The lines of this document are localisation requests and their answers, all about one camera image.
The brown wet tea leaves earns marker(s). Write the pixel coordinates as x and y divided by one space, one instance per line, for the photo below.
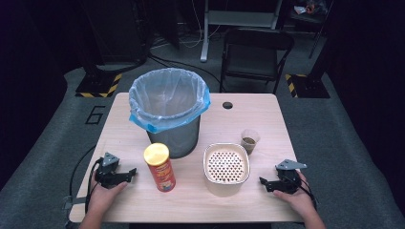
248 140

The black folding chair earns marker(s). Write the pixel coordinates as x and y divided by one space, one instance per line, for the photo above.
251 60

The dark cabinet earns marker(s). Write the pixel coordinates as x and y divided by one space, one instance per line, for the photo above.
117 31

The metal mesh trash bin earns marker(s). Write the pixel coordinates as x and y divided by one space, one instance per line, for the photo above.
178 140

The person's left hand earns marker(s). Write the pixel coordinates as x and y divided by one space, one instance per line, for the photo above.
102 197

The person's right hand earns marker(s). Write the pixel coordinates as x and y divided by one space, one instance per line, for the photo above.
301 200

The cream strainer basin steel rim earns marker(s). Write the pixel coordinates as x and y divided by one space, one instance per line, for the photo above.
226 165

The white desk frame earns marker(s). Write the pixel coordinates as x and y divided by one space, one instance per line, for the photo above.
237 17

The dark furniture with clutter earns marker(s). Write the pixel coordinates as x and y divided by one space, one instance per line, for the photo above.
310 9

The clear plastic cup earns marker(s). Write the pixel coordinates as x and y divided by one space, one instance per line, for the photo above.
253 133

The black stand base hazard stripes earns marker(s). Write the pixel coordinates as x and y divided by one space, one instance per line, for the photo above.
98 86
307 86

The red chips can yellow lid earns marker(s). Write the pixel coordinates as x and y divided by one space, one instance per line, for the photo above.
160 173

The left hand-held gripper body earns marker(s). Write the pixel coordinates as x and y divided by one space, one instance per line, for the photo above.
106 173

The grey metal table bracket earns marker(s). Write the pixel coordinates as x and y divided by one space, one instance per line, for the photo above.
73 201

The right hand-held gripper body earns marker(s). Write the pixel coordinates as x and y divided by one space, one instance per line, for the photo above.
288 181

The blue plastic bin liner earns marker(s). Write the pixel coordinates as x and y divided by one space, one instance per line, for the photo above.
165 95

